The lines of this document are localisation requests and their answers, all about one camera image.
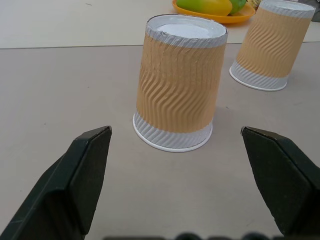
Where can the orange plastic plate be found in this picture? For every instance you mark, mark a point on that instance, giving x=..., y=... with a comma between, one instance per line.
x=238, y=15

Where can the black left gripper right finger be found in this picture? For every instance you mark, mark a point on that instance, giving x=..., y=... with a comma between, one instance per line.
x=282, y=180

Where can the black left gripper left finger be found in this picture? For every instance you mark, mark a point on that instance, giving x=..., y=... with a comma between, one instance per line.
x=62, y=190

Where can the yellow green mango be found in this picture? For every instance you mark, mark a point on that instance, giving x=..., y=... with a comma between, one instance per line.
x=205, y=5

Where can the green round fruit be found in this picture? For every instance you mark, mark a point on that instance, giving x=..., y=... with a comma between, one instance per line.
x=237, y=5

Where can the brown ribbed paper cup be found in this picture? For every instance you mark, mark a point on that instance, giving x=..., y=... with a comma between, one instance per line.
x=271, y=47
x=178, y=85

